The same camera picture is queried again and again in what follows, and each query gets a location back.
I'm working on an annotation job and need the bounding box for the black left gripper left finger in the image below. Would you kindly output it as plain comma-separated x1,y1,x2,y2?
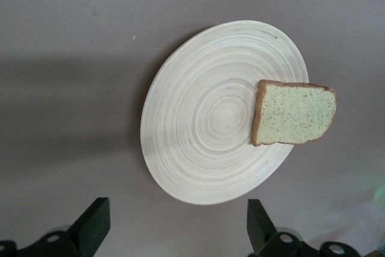
0,197,111,257

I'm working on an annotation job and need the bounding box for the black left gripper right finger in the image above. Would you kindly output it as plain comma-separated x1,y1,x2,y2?
247,199,366,257

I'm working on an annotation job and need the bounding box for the slice of brown bread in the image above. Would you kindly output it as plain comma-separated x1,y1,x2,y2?
251,79,337,147

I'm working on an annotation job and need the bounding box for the round pale wooden plate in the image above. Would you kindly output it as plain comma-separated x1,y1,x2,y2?
140,19,307,206

